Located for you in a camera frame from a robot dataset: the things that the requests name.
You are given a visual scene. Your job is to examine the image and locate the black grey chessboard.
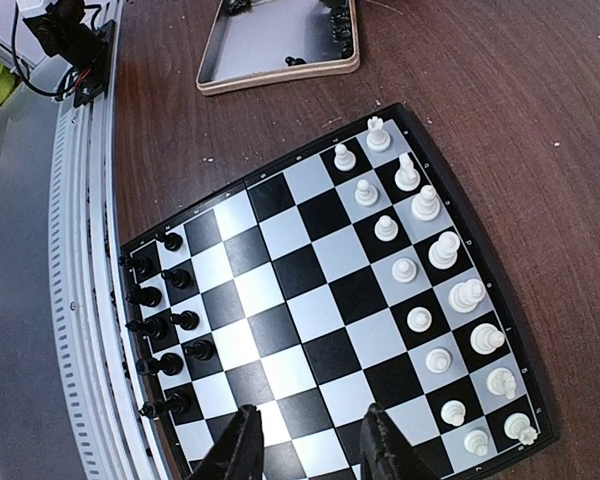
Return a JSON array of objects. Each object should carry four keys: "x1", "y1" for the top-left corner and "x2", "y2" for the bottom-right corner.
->
[{"x1": 118, "y1": 104, "x2": 557, "y2": 479}]

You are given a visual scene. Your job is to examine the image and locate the wooden rimmed black tray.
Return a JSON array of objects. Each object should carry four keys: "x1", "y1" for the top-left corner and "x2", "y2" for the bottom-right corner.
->
[{"x1": 196, "y1": 0, "x2": 360, "y2": 96}]

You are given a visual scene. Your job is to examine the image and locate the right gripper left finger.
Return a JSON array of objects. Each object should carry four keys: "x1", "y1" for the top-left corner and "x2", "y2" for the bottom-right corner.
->
[{"x1": 186, "y1": 405, "x2": 264, "y2": 480}]

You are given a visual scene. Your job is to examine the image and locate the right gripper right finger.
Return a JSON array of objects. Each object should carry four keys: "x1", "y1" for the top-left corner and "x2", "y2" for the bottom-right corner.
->
[{"x1": 359, "y1": 403, "x2": 438, "y2": 480}]

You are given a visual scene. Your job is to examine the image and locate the aluminium front rail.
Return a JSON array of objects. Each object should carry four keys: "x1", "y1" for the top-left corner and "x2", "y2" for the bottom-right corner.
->
[{"x1": 49, "y1": 0, "x2": 181, "y2": 480}]

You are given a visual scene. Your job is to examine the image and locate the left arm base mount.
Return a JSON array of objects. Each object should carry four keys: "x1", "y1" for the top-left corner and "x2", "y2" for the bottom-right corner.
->
[{"x1": 12, "y1": 0, "x2": 116, "y2": 107}]

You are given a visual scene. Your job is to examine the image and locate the black rook chess piece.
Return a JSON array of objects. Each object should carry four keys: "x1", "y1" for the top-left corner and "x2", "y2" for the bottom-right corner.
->
[{"x1": 155, "y1": 231, "x2": 183, "y2": 252}]

